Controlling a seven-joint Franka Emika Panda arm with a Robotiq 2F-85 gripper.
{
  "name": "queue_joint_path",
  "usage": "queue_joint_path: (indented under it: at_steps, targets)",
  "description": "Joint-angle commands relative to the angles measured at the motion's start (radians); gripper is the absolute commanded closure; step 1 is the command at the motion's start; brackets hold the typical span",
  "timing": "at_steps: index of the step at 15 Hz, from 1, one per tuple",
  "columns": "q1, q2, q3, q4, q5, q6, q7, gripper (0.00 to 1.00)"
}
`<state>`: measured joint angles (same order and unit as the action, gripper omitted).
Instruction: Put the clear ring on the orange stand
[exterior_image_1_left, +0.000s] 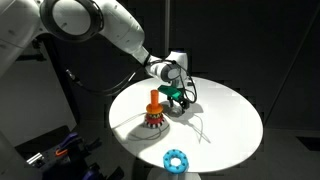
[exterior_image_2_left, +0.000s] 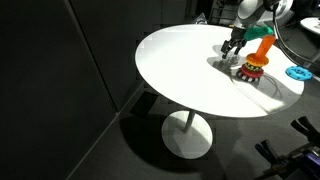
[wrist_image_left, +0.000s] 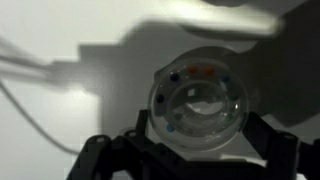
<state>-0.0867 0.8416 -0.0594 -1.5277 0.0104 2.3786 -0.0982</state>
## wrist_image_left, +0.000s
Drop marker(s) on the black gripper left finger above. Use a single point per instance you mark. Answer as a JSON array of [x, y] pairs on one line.
[[110, 160]]

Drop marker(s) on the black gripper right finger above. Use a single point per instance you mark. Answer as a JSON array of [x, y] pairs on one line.
[[283, 156]]

